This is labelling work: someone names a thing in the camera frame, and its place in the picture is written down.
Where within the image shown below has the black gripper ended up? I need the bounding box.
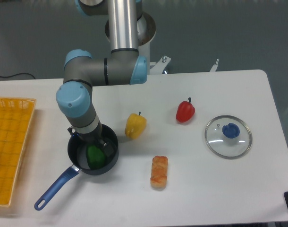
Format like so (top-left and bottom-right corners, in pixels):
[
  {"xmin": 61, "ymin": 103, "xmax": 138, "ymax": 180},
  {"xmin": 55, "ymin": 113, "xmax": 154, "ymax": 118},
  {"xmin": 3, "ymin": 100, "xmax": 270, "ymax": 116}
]
[{"xmin": 67, "ymin": 127, "xmax": 113, "ymax": 157}]

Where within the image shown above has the green bell pepper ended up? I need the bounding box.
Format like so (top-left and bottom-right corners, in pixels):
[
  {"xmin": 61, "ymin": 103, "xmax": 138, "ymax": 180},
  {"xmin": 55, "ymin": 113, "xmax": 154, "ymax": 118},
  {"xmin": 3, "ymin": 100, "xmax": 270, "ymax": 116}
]
[{"xmin": 86, "ymin": 145, "xmax": 106, "ymax": 170}]

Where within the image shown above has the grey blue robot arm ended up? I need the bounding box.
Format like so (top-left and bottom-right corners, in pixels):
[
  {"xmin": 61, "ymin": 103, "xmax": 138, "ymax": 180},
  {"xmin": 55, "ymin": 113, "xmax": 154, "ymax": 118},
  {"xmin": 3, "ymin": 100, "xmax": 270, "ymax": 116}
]
[{"xmin": 56, "ymin": 0, "xmax": 147, "ymax": 143}]

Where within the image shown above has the yellow bell pepper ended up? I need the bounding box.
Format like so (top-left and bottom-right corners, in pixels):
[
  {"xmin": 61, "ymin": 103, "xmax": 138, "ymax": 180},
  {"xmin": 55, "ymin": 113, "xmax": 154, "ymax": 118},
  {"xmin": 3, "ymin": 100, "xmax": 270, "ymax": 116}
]
[{"xmin": 125, "ymin": 112, "xmax": 147, "ymax": 140}]

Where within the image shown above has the braided bread loaf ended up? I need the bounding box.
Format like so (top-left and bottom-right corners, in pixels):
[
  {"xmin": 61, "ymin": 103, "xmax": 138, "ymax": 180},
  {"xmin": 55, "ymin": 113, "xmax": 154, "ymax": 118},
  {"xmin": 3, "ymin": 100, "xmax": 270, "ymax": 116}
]
[{"xmin": 150, "ymin": 156, "xmax": 168, "ymax": 189}]

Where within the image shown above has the yellow woven basket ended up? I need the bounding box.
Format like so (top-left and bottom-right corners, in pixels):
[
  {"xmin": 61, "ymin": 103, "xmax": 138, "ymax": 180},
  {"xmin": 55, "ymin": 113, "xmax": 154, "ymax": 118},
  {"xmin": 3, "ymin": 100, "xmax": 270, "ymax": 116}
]
[{"xmin": 0, "ymin": 97, "xmax": 36, "ymax": 207}]

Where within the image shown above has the red bell pepper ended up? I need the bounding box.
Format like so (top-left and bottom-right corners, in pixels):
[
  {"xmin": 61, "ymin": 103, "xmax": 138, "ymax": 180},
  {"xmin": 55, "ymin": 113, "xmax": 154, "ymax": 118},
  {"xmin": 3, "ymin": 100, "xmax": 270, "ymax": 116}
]
[{"xmin": 176, "ymin": 97, "xmax": 195, "ymax": 123}]

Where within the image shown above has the glass lid blue knob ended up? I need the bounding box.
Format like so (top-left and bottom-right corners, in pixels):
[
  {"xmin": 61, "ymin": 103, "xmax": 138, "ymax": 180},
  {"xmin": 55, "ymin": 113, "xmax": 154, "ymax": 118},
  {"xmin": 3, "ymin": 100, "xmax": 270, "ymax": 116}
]
[{"xmin": 204, "ymin": 115, "xmax": 253, "ymax": 159}]

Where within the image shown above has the black pot blue handle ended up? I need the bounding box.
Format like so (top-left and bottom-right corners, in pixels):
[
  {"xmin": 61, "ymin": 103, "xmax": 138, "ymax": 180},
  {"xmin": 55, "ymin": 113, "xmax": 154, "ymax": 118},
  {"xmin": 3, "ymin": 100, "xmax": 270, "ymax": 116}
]
[{"xmin": 34, "ymin": 124, "xmax": 119, "ymax": 210}]

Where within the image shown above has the black cable on floor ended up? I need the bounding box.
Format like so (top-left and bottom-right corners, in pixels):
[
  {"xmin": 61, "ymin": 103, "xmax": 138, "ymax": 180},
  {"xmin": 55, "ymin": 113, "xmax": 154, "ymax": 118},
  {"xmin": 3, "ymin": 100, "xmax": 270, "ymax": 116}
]
[{"xmin": 0, "ymin": 73, "xmax": 36, "ymax": 79}]

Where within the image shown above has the white left table bracket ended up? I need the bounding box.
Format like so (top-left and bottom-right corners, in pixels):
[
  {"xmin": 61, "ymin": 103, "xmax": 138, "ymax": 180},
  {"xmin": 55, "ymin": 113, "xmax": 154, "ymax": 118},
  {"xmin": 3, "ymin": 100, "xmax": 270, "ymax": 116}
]
[{"xmin": 149, "ymin": 55, "xmax": 171, "ymax": 75}]

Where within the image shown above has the white table bracket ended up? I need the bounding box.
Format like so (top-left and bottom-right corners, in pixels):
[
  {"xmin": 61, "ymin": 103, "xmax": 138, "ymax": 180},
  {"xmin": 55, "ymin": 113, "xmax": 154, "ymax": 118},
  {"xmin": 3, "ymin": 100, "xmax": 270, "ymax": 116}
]
[
  {"xmin": 210, "ymin": 59, "xmax": 219, "ymax": 72},
  {"xmin": 149, "ymin": 55, "xmax": 171, "ymax": 75}
]

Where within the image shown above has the white right table bracket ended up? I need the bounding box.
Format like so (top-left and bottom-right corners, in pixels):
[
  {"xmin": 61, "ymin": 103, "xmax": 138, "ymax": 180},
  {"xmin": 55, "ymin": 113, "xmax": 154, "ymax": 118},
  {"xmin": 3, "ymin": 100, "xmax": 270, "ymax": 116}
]
[{"xmin": 210, "ymin": 59, "xmax": 219, "ymax": 72}]

